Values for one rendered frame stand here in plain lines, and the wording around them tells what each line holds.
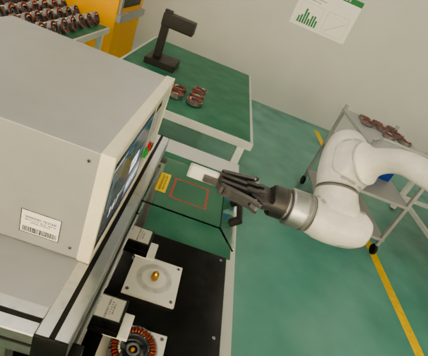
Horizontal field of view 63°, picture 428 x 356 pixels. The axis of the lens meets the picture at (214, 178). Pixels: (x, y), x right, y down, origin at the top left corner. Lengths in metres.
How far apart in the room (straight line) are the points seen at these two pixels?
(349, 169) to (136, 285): 0.64
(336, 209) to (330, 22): 5.24
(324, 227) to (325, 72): 5.34
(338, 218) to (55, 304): 0.58
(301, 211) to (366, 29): 5.42
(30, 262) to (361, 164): 0.68
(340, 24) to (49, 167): 5.66
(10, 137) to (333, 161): 0.66
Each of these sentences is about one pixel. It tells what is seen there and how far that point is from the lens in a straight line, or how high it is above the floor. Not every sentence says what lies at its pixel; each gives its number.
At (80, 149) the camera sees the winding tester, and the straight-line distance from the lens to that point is 0.50.
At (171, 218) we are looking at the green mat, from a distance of 1.34.
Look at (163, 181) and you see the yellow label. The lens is 0.94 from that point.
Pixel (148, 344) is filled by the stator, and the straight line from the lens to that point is 0.91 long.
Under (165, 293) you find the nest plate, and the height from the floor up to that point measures 0.78.
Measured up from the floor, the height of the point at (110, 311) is 0.92.
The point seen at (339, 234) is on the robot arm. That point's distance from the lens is 0.84.
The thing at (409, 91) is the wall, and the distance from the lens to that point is 6.57.
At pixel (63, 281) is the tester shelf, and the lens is 0.59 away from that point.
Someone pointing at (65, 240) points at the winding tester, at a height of 1.15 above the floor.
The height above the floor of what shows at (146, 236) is 0.92.
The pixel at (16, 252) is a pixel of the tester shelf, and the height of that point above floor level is 1.11.
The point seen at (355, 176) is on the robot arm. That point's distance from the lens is 0.87.
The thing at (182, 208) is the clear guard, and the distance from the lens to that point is 0.87.
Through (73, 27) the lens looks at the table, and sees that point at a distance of 3.20.
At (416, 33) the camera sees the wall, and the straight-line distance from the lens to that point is 6.37.
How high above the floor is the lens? 1.57
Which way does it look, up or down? 29 degrees down
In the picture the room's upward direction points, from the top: 24 degrees clockwise
